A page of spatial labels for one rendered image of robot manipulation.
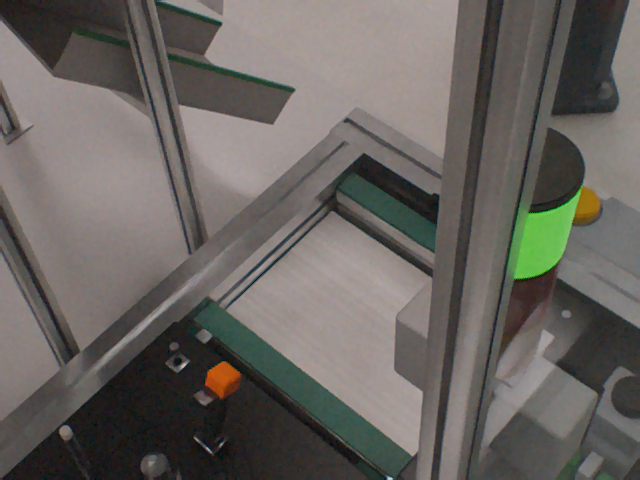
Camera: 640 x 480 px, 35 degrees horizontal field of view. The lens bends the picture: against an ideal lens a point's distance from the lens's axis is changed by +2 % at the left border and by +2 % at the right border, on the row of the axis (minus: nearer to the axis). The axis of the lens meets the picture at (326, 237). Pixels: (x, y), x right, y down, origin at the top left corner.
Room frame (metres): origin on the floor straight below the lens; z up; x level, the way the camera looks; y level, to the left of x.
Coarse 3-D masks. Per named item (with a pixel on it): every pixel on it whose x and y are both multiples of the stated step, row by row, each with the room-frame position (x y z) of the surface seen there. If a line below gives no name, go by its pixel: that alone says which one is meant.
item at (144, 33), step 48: (144, 0) 0.61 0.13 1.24; (144, 48) 0.60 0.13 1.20; (0, 96) 0.84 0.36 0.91; (144, 96) 0.61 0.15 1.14; (0, 192) 0.49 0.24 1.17; (192, 192) 0.61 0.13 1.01; (0, 240) 0.48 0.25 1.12; (192, 240) 0.60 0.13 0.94; (48, 288) 0.49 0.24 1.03; (48, 336) 0.48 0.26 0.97
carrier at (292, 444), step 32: (160, 352) 0.46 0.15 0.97; (192, 352) 0.45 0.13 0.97; (128, 384) 0.43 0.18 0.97; (160, 384) 0.42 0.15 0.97; (192, 384) 0.42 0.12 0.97; (96, 416) 0.40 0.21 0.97; (128, 416) 0.40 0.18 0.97; (160, 416) 0.38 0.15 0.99; (192, 416) 0.38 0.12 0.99; (256, 416) 0.39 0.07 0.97; (288, 416) 0.38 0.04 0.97; (64, 448) 0.37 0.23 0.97; (96, 448) 0.37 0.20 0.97; (128, 448) 0.36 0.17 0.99; (160, 448) 0.35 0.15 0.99; (192, 448) 0.35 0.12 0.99; (224, 448) 0.35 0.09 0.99; (256, 448) 0.36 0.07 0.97; (288, 448) 0.36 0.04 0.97; (320, 448) 0.35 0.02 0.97
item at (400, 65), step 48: (240, 0) 1.04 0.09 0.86; (288, 0) 1.04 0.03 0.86; (336, 0) 1.03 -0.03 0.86; (384, 0) 1.03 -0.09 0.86; (432, 0) 1.02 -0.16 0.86; (288, 48) 0.95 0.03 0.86; (336, 48) 0.94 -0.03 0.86; (384, 48) 0.94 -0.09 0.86; (432, 48) 0.93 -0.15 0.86; (384, 96) 0.86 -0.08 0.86; (432, 96) 0.85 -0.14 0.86; (432, 144) 0.78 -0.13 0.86
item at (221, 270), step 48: (336, 144) 0.70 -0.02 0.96; (288, 192) 0.64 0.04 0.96; (240, 240) 0.59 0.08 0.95; (288, 240) 0.60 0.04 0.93; (192, 288) 0.53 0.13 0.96; (240, 288) 0.55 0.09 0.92; (144, 336) 0.48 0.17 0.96; (48, 384) 0.44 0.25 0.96; (96, 384) 0.43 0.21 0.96; (0, 432) 0.39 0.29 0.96; (48, 432) 0.39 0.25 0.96
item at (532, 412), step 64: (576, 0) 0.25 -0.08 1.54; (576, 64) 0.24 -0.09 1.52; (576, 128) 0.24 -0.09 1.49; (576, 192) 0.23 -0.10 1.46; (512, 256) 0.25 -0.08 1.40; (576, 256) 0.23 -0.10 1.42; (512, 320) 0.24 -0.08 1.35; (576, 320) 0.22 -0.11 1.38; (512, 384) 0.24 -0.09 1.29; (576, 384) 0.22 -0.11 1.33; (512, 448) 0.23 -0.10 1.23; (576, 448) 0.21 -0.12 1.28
